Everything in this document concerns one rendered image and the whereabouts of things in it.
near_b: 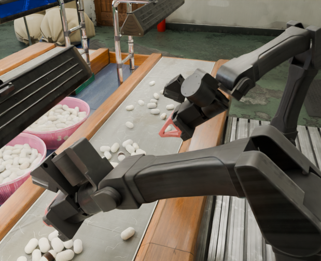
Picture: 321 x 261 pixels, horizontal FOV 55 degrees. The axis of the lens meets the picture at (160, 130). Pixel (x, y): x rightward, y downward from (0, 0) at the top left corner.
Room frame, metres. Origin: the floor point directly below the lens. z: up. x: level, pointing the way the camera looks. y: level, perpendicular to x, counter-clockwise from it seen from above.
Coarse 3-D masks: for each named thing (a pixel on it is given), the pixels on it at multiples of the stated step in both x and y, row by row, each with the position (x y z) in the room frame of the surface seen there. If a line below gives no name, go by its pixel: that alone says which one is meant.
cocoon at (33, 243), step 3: (30, 240) 0.43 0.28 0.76; (33, 240) 0.43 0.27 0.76; (36, 240) 0.43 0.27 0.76; (27, 243) 0.42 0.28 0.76; (30, 243) 0.42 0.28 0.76; (33, 243) 0.42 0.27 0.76; (36, 243) 0.43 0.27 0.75; (27, 246) 0.41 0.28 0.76; (30, 246) 0.41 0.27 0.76; (33, 246) 0.42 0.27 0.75; (24, 249) 0.41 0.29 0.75; (27, 249) 0.41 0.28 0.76; (30, 249) 0.41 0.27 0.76; (33, 249) 0.41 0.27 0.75; (27, 252) 0.41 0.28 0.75; (30, 252) 0.41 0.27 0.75
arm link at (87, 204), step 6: (84, 180) 0.39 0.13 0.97; (84, 186) 0.40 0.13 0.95; (90, 186) 0.38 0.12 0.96; (78, 192) 0.39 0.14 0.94; (84, 192) 0.38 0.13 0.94; (90, 192) 0.37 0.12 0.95; (78, 198) 0.38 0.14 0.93; (84, 198) 0.38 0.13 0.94; (90, 198) 0.37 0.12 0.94; (84, 204) 0.37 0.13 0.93; (90, 204) 0.37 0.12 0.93; (96, 204) 0.36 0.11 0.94; (84, 210) 0.37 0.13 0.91; (90, 210) 0.37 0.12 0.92; (96, 210) 0.37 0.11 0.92
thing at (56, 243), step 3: (54, 240) 0.43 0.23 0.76; (57, 240) 0.43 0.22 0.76; (60, 240) 0.43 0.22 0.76; (51, 243) 0.43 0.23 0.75; (54, 243) 0.42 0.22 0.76; (57, 243) 0.42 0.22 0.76; (60, 243) 0.42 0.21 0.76; (54, 246) 0.41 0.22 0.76; (57, 246) 0.41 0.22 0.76; (60, 246) 0.41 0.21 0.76; (63, 246) 0.42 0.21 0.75; (54, 249) 0.41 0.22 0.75; (57, 249) 0.41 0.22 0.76; (60, 249) 0.41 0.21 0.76; (63, 249) 0.42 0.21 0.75; (57, 252) 0.41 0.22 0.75
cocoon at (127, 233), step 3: (129, 228) 0.46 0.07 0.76; (132, 228) 0.46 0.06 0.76; (123, 231) 0.45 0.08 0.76; (126, 231) 0.45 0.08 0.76; (129, 231) 0.45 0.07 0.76; (132, 231) 0.46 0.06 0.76; (123, 234) 0.45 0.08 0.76; (126, 234) 0.45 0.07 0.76; (129, 234) 0.45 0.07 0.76; (132, 234) 0.45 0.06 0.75; (123, 237) 0.44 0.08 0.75; (126, 237) 0.44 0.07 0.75; (129, 237) 0.45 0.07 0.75
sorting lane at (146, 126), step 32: (160, 64) 1.57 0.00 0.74; (192, 64) 1.57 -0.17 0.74; (128, 96) 1.17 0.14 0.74; (160, 96) 1.18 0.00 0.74; (128, 128) 0.92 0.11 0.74; (160, 128) 0.92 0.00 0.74; (32, 224) 0.49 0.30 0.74; (96, 224) 0.49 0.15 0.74; (128, 224) 0.49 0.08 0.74; (0, 256) 0.40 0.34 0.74; (96, 256) 0.40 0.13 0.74; (128, 256) 0.40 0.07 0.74
